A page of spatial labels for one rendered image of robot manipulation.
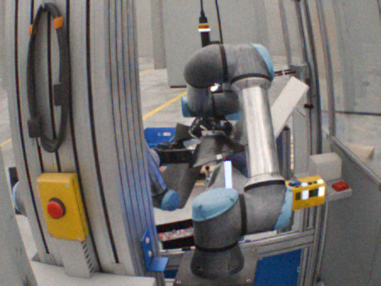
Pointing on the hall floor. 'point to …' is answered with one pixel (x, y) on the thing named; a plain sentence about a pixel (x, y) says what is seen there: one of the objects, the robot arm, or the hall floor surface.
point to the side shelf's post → (317, 243)
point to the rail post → (305, 265)
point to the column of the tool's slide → (314, 139)
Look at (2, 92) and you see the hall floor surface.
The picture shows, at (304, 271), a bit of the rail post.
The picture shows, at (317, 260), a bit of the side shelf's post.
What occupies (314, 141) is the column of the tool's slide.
